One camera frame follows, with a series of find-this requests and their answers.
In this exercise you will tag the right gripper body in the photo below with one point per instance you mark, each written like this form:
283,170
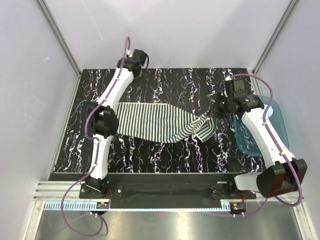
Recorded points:
224,104

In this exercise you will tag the green white striped towel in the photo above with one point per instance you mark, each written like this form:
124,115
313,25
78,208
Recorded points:
162,122

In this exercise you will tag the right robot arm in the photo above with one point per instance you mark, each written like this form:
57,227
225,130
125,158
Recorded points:
283,172

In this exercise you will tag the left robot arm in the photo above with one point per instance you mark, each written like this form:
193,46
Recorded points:
102,123

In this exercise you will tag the blue transparent plastic bin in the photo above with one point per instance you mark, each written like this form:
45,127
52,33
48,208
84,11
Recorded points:
252,134

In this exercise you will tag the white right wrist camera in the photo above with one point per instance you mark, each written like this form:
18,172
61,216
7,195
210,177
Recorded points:
228,79

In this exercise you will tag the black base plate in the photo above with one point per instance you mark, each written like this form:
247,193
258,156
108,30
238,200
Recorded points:
167,190

